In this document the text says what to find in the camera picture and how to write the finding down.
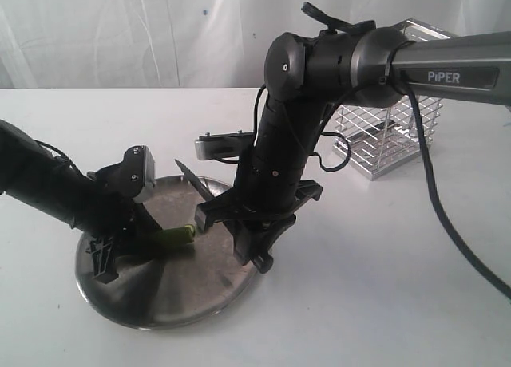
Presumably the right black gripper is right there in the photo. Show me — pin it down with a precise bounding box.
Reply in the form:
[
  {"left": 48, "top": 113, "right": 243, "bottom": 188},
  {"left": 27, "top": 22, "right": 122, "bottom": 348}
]
[{"left": 195, "top": 180, "right": 323, "bottom": 274}]

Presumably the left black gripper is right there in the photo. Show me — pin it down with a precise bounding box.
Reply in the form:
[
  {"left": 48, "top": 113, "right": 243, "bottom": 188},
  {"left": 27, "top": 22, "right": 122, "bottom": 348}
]
[{"left": 71, "top": 163, "right": 162, "bottom": 284}]

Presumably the green chili pepper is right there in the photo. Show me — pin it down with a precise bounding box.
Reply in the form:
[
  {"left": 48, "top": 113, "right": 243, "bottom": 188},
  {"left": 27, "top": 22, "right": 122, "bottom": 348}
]
[{"left": 117, "top": 224, "right": 197, "bottom": 259}]

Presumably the black knife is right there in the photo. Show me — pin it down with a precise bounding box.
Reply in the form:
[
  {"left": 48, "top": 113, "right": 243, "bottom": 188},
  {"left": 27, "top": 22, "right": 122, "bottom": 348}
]
[{"left": 174, "top": 159, "right": 215, "bottom": 201}]

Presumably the wire metal utensil holder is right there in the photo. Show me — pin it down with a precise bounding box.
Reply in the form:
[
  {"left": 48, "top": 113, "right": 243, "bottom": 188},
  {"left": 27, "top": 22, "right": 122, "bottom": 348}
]
[{"left": 335, "top": 18, "right": 457, "bottom": 180}]

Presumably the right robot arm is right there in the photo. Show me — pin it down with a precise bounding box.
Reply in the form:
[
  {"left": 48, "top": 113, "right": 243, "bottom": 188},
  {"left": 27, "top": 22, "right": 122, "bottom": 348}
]
[{"left": 196, "top": 22, "right": 510, "bottom": 273}]

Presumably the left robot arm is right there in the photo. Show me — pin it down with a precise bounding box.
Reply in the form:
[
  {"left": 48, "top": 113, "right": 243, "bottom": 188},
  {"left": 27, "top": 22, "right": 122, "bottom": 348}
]
[{"left": 1, "top": 121, "right": 161, "bottom": 284}]

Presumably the round stainless steel plate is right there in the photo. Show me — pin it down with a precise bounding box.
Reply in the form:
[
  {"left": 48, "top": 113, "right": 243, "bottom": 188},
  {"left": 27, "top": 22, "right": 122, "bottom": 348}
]
[{"left": 74, "top": 175, "right": 264, "bottom": 329}]

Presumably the white backdrop curtain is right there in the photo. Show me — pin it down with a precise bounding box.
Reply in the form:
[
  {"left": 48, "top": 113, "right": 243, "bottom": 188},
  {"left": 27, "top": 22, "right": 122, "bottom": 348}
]
[{"left": 1, "top": 0, "right": 510, "bottom": 89}]

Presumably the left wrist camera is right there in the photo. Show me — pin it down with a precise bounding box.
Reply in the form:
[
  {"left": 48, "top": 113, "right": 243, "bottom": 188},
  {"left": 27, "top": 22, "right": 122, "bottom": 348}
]
[{"left": 118, "top": 145, "right": 156, "bottom": 203}]

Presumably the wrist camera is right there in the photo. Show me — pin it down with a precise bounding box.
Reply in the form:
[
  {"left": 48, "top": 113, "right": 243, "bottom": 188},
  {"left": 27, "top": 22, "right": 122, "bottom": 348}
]
[
  {"left": 195, "top": 132, "right": 254, "bottom": 160},
  {"left": 118, "top": 145, "right": 156, "bottom": 203}
]

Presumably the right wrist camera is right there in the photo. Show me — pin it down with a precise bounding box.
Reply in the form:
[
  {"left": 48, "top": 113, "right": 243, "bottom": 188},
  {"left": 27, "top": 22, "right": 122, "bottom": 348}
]
[{"left": 195, "top": 132, "right": 254, "bottom": 160}]

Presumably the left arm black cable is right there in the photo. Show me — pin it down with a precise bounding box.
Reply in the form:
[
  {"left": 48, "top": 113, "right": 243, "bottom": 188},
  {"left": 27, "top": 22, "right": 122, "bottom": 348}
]
[{"left": 38, "top": 141, "right": 97, "bottom": 180}]

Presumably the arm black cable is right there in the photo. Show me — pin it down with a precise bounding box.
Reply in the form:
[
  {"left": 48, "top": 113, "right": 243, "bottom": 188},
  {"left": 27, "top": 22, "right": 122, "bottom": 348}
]
[
  {"left": 38, "top": 141, "right": 97, "bottom": 180},
  {"left": 251, "top": 2, "right": 511, "bottom": 300}
]

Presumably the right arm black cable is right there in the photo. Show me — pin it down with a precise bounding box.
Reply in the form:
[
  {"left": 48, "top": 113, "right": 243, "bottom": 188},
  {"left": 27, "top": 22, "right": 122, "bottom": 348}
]
[{"left": 251, "top": 2, "right": 511, "bottom": 300}]

